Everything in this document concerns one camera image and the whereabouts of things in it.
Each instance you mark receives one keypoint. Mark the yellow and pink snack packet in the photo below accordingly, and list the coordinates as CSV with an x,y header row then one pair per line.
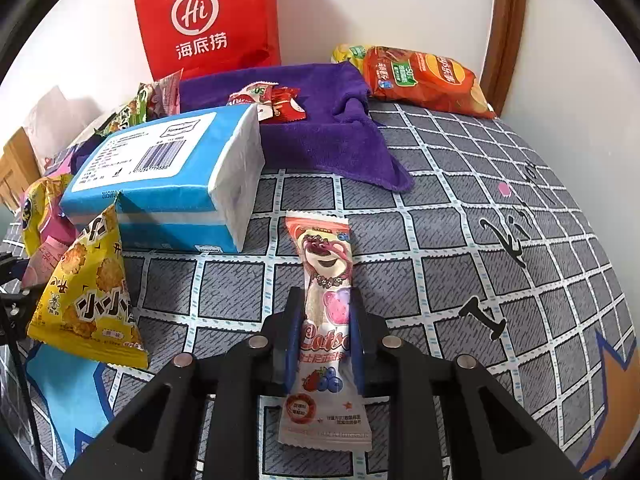
x,y
42,210

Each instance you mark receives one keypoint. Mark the purple towel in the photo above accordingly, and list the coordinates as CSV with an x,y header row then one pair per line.
x,y
320,125

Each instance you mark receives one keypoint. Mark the yellow triangular snack packet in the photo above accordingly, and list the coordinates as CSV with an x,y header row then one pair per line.
x,y
90,300

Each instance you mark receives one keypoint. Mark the yellow potato chip bag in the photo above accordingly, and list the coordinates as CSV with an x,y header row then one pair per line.
x,y
345,54

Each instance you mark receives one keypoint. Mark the blue white tissue pack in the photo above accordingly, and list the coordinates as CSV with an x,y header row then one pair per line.
x,y
150,170

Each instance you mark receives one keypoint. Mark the pink strawberry snack packet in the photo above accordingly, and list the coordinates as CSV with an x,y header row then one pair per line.
x,y
245,95

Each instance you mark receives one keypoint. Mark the orange potato chip bag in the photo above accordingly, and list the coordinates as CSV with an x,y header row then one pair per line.
x,y
430,80

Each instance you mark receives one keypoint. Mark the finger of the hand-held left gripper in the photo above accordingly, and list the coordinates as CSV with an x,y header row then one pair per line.
x,y
15,307
10,266

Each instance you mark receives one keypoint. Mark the pink bear print snack bar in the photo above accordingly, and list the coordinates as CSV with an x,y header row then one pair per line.
x,y
325,260

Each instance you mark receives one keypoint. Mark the green snack packet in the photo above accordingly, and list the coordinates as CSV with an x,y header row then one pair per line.
x,y
127,112

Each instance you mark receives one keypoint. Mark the red paper shopping bag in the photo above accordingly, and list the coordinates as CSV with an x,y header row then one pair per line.
x,y
200,20

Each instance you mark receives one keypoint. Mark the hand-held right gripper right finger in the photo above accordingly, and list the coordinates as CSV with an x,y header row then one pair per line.
x,y
358,360

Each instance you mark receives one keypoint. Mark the red and white snack packet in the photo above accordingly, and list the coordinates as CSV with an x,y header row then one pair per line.
x,y
287,114

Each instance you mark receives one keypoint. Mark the brown wooden door frame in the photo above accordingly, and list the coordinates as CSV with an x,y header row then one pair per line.
x,y
507,25

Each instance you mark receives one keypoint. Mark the white paper bag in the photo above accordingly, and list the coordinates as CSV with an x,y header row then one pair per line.
x,y
50,120

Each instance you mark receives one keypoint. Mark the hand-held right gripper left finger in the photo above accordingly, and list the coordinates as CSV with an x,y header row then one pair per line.
x,y
291,355

